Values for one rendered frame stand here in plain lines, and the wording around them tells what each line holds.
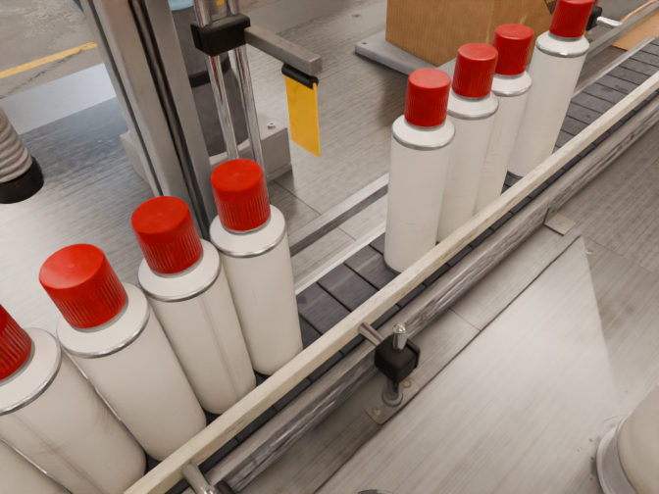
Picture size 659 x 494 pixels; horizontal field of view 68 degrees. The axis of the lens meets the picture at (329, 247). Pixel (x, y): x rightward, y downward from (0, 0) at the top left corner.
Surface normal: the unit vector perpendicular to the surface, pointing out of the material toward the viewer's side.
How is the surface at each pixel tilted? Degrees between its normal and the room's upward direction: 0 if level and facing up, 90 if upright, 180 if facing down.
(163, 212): 3
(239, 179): 2
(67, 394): 90
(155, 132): 90
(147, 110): 90
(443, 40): 90
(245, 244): 42
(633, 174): 0
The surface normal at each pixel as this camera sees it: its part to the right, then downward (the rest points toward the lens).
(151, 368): 0.80, 0.41
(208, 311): 0.62, 0.55
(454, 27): -0.81, 0.44
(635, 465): -0.99, 0.12
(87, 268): -0.07, -0.69
